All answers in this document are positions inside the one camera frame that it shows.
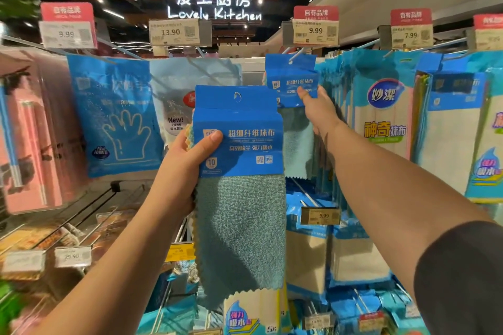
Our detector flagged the white cloth packets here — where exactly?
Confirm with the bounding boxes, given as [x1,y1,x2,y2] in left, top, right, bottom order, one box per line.
[318,49,422,164]

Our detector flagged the blue-label white cloth packet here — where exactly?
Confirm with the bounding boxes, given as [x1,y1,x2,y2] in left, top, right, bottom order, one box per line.
[412,52,490,195]

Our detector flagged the pale white price tag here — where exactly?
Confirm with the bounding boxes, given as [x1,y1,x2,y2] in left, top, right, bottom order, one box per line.
[52,245,94,270]
[1,249,47,275]

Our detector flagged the person's left hand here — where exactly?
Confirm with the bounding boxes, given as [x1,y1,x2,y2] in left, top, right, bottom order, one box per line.
[148,127,226,219]

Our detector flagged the bright yellow price tag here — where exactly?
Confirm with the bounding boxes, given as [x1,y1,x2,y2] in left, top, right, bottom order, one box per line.
[164,241,196,263]

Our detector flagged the white lit wall sign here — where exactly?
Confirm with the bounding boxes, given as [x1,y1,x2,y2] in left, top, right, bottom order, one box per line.
[167,0,265,25]

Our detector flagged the person's right forearm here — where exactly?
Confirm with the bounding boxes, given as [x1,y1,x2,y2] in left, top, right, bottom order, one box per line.
[324,122,503,324]

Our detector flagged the striped sponge packets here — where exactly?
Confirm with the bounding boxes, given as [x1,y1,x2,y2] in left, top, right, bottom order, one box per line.
[329,287,427,335]

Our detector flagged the pale grey price tag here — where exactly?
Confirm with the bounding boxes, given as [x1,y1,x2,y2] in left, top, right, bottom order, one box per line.
[148,17,213,48]

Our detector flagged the hanging brownish packets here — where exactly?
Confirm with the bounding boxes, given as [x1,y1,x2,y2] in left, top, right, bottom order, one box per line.
[0,188,146,286]

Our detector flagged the teal microfiber packs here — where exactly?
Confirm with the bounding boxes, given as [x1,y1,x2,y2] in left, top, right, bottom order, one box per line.
[265,53,320,183]
[190,84,289,313]

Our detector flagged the yellowish price tag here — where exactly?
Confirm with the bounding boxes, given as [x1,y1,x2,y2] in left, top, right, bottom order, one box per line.
[300,206,343,227]

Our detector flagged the person's right hand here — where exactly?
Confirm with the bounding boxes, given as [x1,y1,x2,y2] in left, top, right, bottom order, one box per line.
[296,84,347,153]

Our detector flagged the green leafy plant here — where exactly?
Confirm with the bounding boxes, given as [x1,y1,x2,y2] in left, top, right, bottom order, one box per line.
[0,0,40,24]

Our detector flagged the person's dark right sleeve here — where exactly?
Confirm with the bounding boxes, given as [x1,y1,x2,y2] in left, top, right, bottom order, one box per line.
[413,220,503,335]

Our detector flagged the hanging green packets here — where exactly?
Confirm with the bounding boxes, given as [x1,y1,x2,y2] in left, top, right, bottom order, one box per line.
[0,284,26,335]

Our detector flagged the hanging grey packets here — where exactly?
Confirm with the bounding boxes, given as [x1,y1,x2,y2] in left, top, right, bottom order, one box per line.
[149,57,244,153]

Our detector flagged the blue antibacterial cloth packets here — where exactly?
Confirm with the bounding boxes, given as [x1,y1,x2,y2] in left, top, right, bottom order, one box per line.
[285,188,332,302]

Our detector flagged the hanging pink packets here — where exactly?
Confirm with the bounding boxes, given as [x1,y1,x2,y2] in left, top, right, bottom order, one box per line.
[0,47,89,216]

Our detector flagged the hanging blue glove packets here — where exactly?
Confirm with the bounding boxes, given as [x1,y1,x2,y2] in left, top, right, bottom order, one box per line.
[66,53,165,183]

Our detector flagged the red white price tag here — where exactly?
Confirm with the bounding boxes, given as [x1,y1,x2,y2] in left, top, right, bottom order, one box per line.
[379,7,435,51]
[281,5,341,48]
[38,2,99,51]
[473,13,503,53]

